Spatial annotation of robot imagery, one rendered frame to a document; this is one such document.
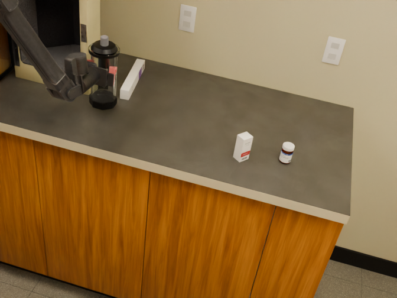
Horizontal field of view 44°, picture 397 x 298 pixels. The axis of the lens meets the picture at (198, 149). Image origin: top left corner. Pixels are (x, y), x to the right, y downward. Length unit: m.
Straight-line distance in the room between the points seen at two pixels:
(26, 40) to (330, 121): 1.21
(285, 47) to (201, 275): 1.00
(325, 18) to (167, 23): 0.67
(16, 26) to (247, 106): 1.00
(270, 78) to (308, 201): 0.76
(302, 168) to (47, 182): 0.96
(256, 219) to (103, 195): 0.58
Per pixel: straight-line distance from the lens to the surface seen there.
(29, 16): 2.10
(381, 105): 2.27
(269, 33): 2.15
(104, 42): 1.76
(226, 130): 1.88
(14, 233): 2.32
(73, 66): 1.62
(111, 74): 1.73
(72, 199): 2.00
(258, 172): 1.71
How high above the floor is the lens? 2.00
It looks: 37 degrees down
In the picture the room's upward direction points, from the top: 8 degrees clockwise
